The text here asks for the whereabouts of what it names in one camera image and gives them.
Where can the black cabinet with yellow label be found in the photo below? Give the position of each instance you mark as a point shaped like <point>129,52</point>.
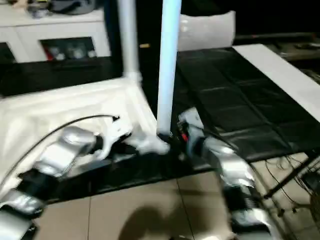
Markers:
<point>147,30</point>

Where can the white sideboard with glass doors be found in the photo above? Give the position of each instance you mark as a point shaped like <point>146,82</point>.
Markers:
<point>50,30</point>

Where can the white plastic table leg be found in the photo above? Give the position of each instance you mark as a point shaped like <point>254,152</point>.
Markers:
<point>167,62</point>
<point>130,37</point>

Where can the white plastic table top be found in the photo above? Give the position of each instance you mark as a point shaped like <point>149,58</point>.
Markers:
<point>62,105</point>

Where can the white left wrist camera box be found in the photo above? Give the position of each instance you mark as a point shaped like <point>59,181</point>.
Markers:
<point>116,132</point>

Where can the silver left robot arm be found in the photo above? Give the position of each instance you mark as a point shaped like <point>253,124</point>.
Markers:
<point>57,155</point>

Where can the white flat board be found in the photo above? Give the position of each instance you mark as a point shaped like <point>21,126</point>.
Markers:
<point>280,72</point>

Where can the light grey cushion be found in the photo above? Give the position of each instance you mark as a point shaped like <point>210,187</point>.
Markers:
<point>207,30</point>

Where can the black metal rod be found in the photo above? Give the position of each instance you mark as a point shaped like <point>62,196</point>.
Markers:
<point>290,178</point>

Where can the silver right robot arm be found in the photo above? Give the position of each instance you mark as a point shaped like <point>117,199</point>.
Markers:
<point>235,170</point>

